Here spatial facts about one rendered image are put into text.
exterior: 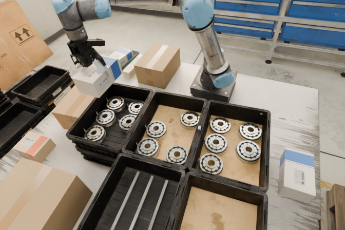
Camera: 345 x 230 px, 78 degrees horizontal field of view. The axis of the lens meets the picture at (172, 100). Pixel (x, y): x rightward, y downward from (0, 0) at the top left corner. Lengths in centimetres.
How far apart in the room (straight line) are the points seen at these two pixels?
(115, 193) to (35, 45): 300
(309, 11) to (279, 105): 147
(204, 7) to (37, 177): 97
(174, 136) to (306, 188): 60
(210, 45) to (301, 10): 182
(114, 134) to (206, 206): 57
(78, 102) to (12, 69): 227
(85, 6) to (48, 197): 74
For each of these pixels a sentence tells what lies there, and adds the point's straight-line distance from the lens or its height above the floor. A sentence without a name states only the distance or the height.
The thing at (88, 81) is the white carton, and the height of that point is 114.
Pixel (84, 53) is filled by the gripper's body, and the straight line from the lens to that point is 98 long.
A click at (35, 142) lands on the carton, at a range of 142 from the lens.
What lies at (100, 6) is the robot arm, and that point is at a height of 142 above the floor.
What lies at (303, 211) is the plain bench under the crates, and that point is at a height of 70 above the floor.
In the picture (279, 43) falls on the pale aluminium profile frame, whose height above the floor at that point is 29.
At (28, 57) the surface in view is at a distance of 366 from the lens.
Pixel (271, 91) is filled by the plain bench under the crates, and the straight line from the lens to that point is 156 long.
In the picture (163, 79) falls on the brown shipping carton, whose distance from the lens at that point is 145.
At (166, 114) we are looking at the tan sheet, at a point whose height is 83.
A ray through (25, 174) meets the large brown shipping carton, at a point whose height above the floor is 90.
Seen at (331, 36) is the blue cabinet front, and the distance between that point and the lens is 288.
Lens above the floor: 172
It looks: 46 degrees down
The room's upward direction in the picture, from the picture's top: 6 degrees counter-clockwise
